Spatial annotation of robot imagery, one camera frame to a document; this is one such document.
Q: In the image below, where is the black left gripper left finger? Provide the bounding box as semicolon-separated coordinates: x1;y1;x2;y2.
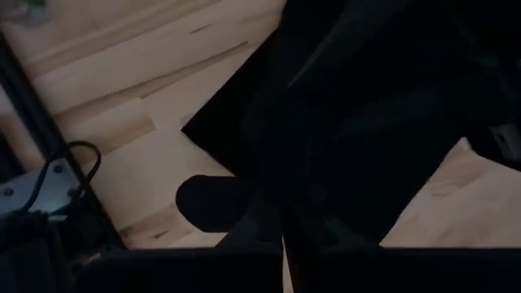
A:
215;195;284;250

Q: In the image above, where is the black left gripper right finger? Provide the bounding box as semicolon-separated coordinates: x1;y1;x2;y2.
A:
283;209;383;251

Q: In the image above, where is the black garment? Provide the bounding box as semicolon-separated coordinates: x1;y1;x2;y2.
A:
175;0;521;250

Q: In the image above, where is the black arm base cable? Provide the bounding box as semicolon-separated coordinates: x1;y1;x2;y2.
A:
22;139;103;215

